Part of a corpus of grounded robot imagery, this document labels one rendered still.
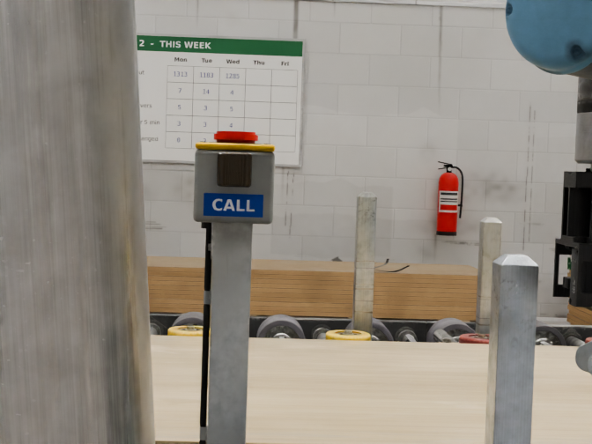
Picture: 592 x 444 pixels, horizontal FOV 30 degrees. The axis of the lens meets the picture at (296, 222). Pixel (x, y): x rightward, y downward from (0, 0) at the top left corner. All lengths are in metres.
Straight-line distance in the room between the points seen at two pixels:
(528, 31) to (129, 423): 0.52
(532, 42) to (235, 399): 0.41
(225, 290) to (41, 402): 0.63
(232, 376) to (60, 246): 0.65
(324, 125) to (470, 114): 1.09
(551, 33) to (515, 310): 0.30
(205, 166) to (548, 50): 0.32
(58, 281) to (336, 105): 7.83
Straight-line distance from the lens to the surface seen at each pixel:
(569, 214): 0.96
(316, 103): 8.17
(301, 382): 1.55
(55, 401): 0.38
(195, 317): 2.48
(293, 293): 6.90
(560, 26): 0.82
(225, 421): 1.01
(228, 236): 0.99
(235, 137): 0.98
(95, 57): 0.37
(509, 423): 1.04
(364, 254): 2.09
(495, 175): 8.34
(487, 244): 2.13
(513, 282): 1.02
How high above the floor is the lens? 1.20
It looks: 3 degrees down
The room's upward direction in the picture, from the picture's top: 2 degrees clockwise
